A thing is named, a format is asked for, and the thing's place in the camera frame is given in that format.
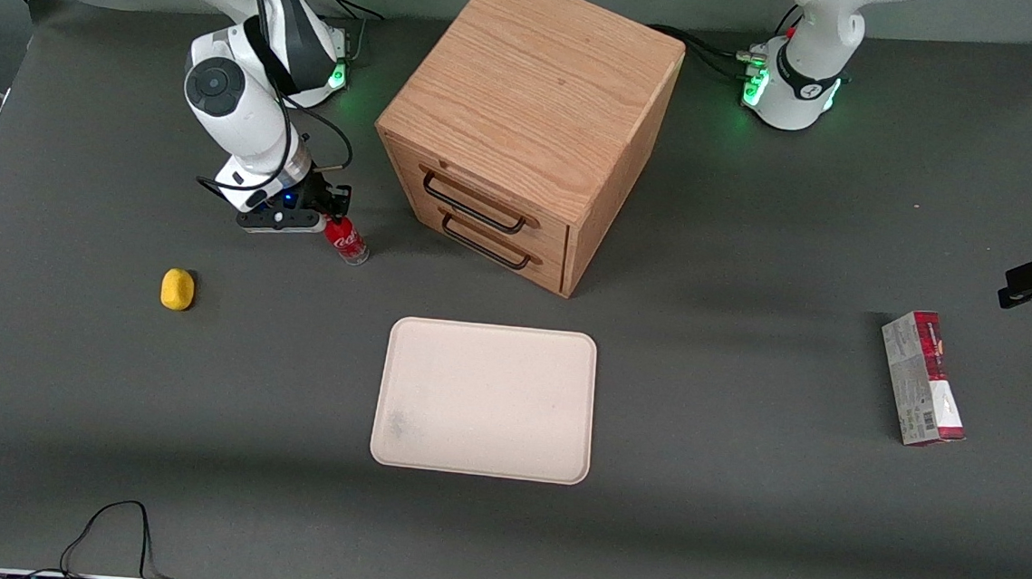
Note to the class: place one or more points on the wooden two-drawer cabinet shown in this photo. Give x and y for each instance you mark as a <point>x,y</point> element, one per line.
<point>530,91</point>

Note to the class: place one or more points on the cream plastic tray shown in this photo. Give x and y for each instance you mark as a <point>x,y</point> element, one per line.
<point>485,401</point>

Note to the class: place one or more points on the red coke bottle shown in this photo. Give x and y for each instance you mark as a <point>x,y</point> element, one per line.
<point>349,241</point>

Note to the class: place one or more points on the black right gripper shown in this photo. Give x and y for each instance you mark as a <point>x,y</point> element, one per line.
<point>319,195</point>

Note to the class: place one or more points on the grey and red carton box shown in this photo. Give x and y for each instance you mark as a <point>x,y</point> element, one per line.
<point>923,382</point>

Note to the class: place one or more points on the dark grey table mat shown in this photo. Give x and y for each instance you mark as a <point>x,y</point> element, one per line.
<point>734,541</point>

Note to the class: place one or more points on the yellow lemon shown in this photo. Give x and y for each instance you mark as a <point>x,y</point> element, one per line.
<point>177,290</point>

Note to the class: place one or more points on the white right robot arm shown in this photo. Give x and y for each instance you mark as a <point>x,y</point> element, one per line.
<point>237,116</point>

